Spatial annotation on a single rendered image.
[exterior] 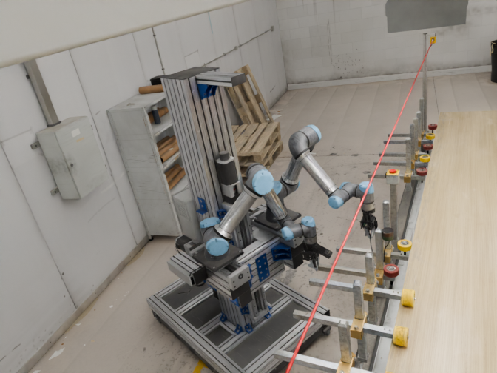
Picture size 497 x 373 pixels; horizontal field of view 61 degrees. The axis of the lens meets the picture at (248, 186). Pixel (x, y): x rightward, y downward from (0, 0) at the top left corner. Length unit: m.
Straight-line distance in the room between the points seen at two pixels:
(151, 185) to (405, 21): 3.96
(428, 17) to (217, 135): 1.83
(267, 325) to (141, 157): 2.18
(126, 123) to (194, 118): 2.06
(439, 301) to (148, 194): 3.21
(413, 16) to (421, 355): 1.54
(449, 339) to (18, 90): 3.32
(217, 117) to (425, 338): 1.54
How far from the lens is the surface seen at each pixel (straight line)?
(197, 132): 2.37
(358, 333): 2.02
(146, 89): 4.74
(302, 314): 2.12
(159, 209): 4.64
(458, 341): 2.11
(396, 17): 0.77
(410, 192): 3.61
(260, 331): 3.15
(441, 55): 9.89
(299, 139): 2.35
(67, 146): 3.71
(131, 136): 4.38
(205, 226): 2.34
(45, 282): 3.93
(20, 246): 3.73
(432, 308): 2.24
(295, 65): 10.18
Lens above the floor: 2.41
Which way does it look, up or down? 25 degrees down
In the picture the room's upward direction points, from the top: 11 degrees counter-clockwise
